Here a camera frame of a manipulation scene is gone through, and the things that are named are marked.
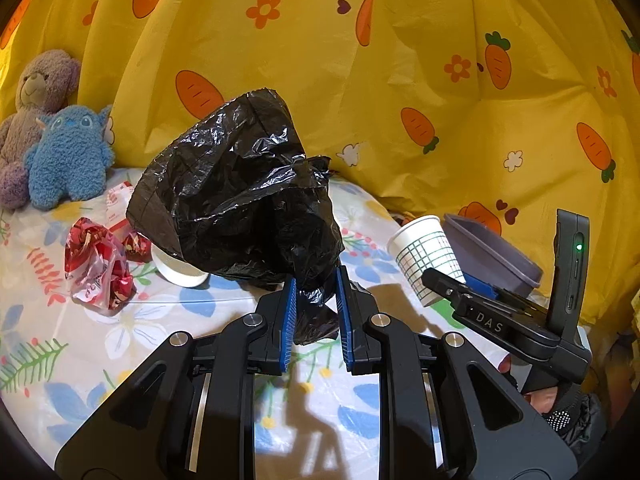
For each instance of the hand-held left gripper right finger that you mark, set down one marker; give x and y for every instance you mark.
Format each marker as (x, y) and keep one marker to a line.
(345, 320)

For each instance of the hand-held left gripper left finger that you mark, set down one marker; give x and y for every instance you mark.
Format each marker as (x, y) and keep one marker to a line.
(287, 325)

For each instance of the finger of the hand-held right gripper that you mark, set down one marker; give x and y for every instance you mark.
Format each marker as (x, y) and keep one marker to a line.
(482, 287)
(442, 287)

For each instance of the grey purple plastic bin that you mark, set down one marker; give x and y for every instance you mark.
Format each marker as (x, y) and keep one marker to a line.
(490, 250)

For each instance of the white paper cup green grid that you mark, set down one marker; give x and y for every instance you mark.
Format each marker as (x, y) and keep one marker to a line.
(420, 250)

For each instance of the black plastic bag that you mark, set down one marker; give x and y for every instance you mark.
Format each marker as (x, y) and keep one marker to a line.
(225, 185)

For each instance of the person's right forearm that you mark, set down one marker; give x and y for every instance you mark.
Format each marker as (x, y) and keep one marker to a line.
(587, 425)

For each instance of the person's right hand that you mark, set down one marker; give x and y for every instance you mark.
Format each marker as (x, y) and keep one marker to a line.
(555, 410)

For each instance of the white bowl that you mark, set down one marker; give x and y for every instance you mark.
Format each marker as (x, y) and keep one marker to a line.
(180, 272)

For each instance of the small red snack wrapper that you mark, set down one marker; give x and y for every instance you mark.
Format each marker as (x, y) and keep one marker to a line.
(137, 247)

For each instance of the large red snack wrapper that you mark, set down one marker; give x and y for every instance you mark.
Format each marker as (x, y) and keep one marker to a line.
(95, 270)

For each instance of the red and white packet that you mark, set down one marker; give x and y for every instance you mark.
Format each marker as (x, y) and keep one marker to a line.
(117, 205)

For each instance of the yellow carrot print curtain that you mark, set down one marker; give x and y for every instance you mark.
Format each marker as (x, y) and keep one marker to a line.
(350, 85)

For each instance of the blue plush toy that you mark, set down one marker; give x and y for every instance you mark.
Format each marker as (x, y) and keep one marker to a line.
(70, 160)

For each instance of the purple teddy bear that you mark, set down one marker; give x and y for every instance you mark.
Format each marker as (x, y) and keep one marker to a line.
(40, 85)

